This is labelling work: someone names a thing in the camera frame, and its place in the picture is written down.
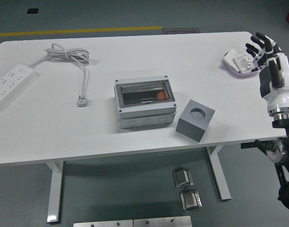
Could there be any white socket module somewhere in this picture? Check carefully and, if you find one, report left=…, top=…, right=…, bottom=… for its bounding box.
left=233, top=52, right=255, bottom=74

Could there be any steel base plate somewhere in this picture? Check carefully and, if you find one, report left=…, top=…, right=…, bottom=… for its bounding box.
left=133, top=216, right=192, bottom=227
left=73, top=219, right=133, bottom=227

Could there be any white power strip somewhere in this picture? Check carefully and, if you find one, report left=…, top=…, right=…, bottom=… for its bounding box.
left=0, top=63, right=38, bottom=113

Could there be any purple plastic tray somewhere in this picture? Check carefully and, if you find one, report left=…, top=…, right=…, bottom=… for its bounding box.
left=223, top=53, right=261, bottom=80

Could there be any white square card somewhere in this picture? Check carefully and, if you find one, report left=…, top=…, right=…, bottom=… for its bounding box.
left=224, top=49, right=239, bottom=70

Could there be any grey plastic enclosure box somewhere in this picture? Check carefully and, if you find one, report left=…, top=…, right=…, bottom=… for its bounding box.
left=114, top=75, right=178, bottom=130

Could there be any white power cable with plug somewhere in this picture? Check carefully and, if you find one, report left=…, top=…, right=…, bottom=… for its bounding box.
left=28, top=43, right=91, bottom=108

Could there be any white table leg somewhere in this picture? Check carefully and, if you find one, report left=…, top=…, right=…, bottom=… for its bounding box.
left=205, top=144, right=232, bottom=201
left=45, top=160, right=64, bottom=224

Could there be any clear plastic plate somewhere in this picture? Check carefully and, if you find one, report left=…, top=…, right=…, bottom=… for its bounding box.
left=236, top=44, right=256, bottom=56

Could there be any dark floor sign mat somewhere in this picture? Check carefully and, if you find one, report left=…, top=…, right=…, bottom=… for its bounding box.
left=162, top=28, right=201, bottom=35

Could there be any clear hinged box lid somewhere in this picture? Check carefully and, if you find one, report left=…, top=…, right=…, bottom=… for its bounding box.
left=119, top=81, right=172, bottom=106

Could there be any metal foot bracket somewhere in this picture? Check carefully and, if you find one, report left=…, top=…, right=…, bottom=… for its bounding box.
left=172, top=167, right=194, bottom=189
left=179, top=189, right=203, bottom=211

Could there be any grey block holder with hole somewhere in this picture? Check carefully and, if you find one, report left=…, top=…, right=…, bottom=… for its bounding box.
left=175, top=99, right=215, bottom=143

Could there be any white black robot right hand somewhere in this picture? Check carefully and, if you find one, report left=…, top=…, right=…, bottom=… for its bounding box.
left=245, top=32, right=289, bottom=113

